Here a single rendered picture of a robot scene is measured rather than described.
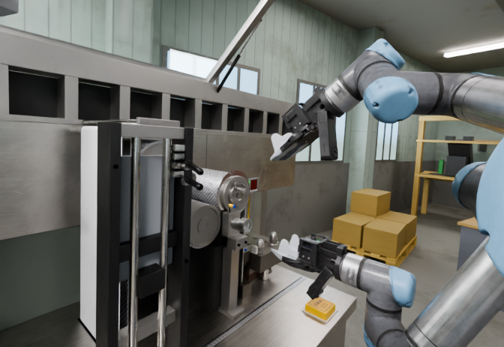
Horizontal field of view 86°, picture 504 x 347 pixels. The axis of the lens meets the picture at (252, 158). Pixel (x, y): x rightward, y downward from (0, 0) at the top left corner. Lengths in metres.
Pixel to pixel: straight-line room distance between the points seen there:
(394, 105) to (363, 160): 4.24
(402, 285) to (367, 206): 3.50
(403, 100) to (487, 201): 0.31
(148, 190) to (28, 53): 0.53
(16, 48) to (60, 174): 0.34
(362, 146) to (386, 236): 1.71
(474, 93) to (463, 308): 0.36
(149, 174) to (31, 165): 0.44
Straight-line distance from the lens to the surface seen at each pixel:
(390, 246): 3.62
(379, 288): 0.72
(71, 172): 0.94
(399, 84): 0.51
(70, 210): 0.96
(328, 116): 0.64
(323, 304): 0.97
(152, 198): 0.56
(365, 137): 4.74
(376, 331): 0.73
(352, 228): 3.71
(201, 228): 0.78
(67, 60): 0.95
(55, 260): 1.00
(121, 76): 1.00
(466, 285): 0.64
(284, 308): 0.97
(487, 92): 0.51
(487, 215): 0.23
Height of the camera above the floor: 1.42
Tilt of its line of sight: 4 degrees down
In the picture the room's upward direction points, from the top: 3 degrees clockwise
